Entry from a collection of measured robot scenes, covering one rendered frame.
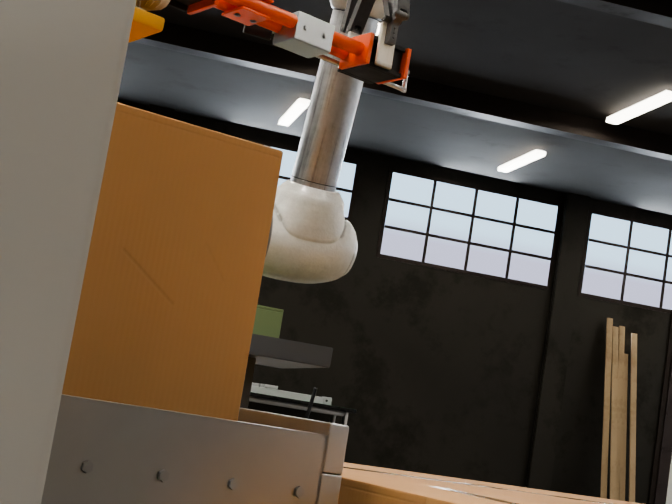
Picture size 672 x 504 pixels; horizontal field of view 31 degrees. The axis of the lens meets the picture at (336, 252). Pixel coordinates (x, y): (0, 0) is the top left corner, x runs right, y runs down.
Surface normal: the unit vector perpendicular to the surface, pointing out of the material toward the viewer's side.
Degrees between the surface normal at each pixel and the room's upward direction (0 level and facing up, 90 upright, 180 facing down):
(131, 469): 90
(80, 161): 90
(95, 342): 90
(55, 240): 90
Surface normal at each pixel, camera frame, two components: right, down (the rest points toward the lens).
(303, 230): 0.24, 0.09
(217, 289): 0.55, -0.03
